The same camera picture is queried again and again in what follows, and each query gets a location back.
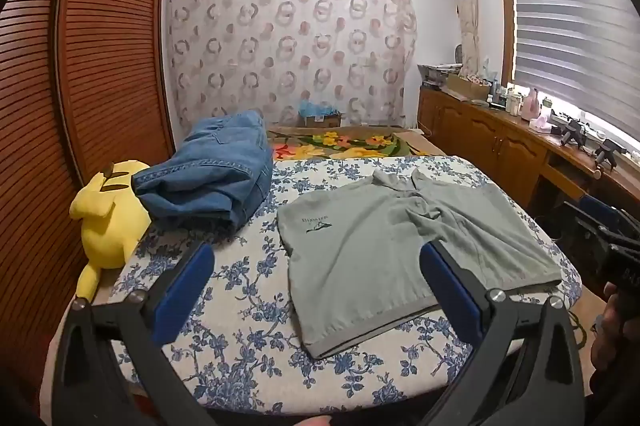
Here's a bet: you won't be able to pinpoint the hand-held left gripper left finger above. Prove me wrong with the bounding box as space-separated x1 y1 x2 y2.
50 242 217 426

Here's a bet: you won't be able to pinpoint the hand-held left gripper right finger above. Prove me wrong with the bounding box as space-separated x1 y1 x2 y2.
419 240 587 426

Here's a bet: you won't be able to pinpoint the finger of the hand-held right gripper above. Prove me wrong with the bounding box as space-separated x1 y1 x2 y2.
552 201 608 253
580 194 625 221

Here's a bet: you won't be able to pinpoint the grey-green polo shirt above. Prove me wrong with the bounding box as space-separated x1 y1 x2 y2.
276 168 565 359

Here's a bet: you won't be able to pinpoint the person's right hand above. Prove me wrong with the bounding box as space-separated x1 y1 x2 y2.
590 281 626 374

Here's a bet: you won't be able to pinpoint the black stand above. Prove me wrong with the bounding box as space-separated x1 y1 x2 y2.
592 140 627 179
560 118 588 150

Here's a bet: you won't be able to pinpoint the blue floral bedsheet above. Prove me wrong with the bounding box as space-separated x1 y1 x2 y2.
107 154 583 417

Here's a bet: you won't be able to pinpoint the yellow plush toy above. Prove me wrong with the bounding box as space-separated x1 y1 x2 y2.
69 160 152 301

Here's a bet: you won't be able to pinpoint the pink bottle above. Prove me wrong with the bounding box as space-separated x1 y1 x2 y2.
521 88 541 121

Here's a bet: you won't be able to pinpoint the folded blue jeans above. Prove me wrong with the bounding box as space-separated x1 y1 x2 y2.
131 111 274 229

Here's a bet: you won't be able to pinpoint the wooden cabinet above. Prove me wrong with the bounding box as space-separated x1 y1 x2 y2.
417 86 640 227

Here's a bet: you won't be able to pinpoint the flat cardboard box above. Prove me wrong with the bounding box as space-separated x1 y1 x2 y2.
445 73 493 102

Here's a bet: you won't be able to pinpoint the striped window blind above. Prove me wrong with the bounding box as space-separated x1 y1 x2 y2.
507 0 640 131

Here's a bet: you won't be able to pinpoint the flowered blanket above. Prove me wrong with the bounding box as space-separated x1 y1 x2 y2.
265 126 446 161

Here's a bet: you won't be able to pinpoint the small cardboard box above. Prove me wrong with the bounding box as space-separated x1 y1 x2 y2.
299 112 346 129

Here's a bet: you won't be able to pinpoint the blue plastic bag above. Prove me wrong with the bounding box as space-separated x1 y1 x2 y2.
299 100 342 119

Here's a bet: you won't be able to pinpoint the beige window curtain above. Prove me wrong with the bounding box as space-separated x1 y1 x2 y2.
446 0 481 79

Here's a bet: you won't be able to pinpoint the wooden louvred wardrobe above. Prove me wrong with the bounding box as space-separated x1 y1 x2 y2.
0 0 176 407

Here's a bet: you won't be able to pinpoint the wooden window frame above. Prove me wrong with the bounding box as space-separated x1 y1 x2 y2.
495 0 517 87

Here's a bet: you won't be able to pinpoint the ring-patterned sheer curtain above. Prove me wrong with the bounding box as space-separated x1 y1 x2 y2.
162 0 418 141

